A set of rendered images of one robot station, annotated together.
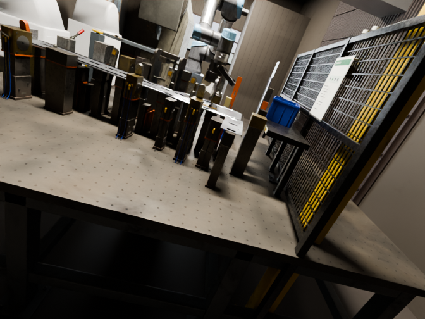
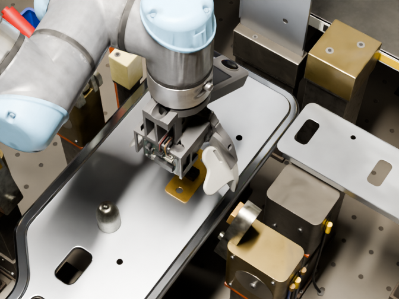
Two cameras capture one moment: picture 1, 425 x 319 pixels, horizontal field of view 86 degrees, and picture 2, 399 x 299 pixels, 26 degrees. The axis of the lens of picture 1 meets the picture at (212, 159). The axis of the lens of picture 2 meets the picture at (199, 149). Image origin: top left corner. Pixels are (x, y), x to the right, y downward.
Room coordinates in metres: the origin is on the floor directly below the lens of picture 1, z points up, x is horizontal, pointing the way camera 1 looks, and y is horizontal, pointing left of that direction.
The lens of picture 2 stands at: (0.98, 0.60, 2.06)
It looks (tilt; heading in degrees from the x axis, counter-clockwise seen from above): 59 degrees down; 304
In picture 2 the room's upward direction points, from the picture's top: straight up
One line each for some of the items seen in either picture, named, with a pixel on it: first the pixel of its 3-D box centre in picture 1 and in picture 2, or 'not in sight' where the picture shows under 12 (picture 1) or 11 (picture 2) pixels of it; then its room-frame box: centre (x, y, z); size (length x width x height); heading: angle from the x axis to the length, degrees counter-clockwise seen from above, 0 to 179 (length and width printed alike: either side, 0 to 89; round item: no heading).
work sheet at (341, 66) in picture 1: (331, 89); not in sight; (1.27, -0.44, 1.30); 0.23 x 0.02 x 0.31; 179
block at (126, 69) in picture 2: (219, 124); (132, 121); (1.50, 0.03, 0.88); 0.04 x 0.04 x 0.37; 89
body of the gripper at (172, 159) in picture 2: (215, 72); (177, 118); (1.32, 0.15, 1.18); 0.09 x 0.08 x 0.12; 90
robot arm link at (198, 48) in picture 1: (198, 50); not in sight; (1.97, 0.40, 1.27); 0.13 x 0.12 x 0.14; 101
